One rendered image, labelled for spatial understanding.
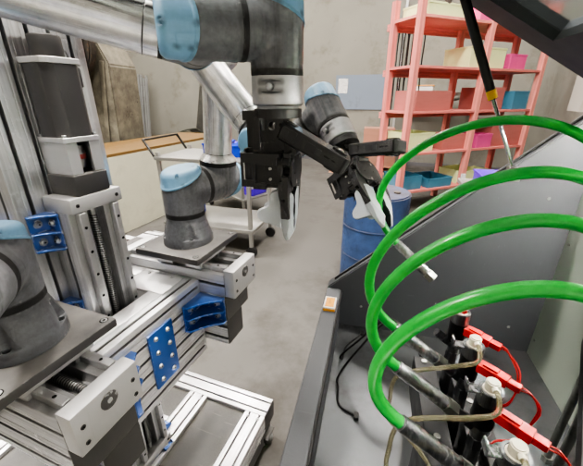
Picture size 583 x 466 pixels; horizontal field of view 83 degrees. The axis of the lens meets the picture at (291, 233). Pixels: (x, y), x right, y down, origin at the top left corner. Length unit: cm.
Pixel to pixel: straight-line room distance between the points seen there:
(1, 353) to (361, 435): 67
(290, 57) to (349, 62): 774
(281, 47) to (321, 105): 30
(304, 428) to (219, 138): 78
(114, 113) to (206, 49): 516
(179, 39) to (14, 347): 56
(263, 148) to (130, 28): 25
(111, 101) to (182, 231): 469
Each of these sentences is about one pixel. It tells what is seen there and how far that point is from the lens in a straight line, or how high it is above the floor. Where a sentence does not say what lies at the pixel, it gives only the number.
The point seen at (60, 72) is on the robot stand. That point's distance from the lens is 86.
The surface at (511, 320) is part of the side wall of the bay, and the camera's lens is 105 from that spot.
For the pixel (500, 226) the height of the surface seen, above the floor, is 134.
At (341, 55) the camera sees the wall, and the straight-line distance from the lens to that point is 828.
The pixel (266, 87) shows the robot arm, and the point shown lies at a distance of 48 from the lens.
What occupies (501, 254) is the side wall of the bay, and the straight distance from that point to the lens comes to 94.
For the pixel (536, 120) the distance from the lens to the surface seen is 60.
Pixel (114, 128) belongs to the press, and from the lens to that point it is 566.
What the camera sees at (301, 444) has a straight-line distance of 62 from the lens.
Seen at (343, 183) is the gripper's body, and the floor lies 129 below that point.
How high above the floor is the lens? 146
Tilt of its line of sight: 23 degrees down
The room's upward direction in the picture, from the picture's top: straight up
